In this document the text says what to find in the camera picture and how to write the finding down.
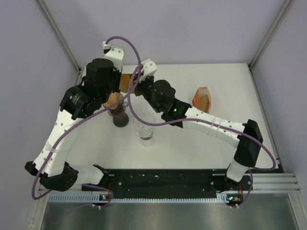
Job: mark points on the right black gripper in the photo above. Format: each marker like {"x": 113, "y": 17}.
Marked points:
{"x": 139, "y": 85}

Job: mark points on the clear glass crystal dripper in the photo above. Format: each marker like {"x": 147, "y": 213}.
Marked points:
{"x": 141, "y": 128}

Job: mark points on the brown paper coffee filter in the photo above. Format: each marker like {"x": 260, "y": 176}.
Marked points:
{"x": 113, "y": 98}

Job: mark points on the clear plastic coffee dripper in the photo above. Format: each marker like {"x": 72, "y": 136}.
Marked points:
{"x": 121, "y": 103}

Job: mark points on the glass carafe red collar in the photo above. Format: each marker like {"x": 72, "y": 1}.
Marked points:
{"x": 120, "y": 118}

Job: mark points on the glass cup with coffee grounds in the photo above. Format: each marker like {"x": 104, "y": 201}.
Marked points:
{"x": 146, "y": 141}

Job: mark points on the orange coffee filter box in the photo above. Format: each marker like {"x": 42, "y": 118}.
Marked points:
{"x": 196, "y": 98}

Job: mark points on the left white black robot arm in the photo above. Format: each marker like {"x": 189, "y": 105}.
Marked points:
{"x": 101, "y": 77}

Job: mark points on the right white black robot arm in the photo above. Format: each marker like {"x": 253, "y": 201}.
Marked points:
{"x": 246, "y": 137}

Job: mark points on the stack of brown filters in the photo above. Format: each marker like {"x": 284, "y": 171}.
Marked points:
{"x": 208, "y": 102}

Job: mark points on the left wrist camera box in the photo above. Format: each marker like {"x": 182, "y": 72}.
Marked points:
{"x": 115, "y": 54}

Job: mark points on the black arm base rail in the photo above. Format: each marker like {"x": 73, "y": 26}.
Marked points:
{"x": 170, "y": 183}

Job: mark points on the grey slotted cable duct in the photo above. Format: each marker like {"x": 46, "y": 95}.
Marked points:
{"x": 98, "y": 198}

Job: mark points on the left aluminium frame post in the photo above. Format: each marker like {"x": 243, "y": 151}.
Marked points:
{"x": 57, "y": 33}

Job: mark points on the aluminium frame post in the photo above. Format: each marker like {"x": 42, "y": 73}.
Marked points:
{"x": 57, "y": 33}
{"x": 287, "y": 4}

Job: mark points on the right aluminium frame post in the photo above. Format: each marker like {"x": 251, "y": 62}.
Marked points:
{"x": 287, "y": 4}

